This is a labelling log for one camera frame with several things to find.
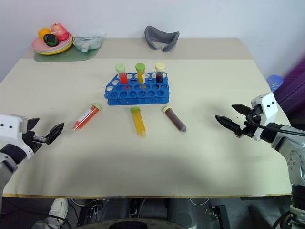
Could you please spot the green placemat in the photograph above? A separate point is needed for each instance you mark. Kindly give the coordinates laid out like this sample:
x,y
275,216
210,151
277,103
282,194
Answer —
x,y
78,56

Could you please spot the white shoe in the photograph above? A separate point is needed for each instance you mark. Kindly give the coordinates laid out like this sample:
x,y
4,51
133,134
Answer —
x,y
58,210

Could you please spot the red liquid tube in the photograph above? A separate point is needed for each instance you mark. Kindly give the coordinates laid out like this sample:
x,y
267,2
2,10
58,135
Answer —
x,y
87,115
122,74

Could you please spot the large cream table mat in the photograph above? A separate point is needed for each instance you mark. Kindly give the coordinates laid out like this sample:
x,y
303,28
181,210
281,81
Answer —
x,y
143,162

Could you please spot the orange liquid tube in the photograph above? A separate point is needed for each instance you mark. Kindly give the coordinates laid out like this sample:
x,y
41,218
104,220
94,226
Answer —
x,y
140,71
139,121

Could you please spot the dark ribbed object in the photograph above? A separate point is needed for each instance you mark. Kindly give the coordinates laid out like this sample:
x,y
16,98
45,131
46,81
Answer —
x,y
294,90

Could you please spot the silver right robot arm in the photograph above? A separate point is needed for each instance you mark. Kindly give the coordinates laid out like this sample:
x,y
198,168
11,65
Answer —
x,y
290,148

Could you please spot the pink toy apple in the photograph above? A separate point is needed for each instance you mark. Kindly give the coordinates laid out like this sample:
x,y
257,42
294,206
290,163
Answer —
x,y
59,31

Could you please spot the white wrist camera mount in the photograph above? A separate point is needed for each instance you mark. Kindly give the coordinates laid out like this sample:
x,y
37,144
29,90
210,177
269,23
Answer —
x,y
13,132
269,109

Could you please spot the black metal bracket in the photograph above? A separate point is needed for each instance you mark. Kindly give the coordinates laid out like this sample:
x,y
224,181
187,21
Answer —
x,y
220,214

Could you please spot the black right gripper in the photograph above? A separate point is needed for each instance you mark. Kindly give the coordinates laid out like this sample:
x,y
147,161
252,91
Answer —
x,y
250,126

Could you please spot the pink plate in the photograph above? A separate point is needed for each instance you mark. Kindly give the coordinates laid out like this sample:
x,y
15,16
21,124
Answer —
x,y
39,45

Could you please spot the yellow plate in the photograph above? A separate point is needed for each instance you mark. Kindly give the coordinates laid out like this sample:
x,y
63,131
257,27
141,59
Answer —
x,y
51,54

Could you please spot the grey foam face pad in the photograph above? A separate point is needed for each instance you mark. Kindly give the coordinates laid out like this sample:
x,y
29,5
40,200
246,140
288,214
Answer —
x,y
152,38

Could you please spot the blue plastic test tube rack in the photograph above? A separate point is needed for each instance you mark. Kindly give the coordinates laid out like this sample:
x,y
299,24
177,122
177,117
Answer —
x,y
147,94

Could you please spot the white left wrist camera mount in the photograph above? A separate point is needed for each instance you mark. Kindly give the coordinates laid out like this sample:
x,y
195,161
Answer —
x,y
13,132

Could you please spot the red liquid tube, green cap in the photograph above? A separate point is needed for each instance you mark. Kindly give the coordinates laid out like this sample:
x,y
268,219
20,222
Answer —
x,y
122,74

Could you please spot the dark liquid tube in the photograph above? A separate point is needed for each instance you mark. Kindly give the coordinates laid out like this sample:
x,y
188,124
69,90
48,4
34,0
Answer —
x,y
175,119
159,74

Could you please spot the orange toy fruit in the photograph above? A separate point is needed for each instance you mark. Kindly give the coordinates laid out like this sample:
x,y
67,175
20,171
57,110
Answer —
x,y
43,32

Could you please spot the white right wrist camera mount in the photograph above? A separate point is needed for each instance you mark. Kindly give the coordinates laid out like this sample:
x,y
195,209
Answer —
x,y
269,109

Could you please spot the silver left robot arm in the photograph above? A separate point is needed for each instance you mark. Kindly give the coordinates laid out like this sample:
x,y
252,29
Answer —
x,y
7,164

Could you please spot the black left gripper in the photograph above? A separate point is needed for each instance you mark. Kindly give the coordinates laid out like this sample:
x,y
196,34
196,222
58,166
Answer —
x,y
32,140

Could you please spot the black and green toy fruit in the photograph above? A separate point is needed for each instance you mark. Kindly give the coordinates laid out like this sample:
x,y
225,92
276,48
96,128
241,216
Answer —
x,y
50,39

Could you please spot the blue bottle cap object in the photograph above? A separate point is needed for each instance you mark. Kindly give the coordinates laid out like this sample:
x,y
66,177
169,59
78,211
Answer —
x,y
275,82

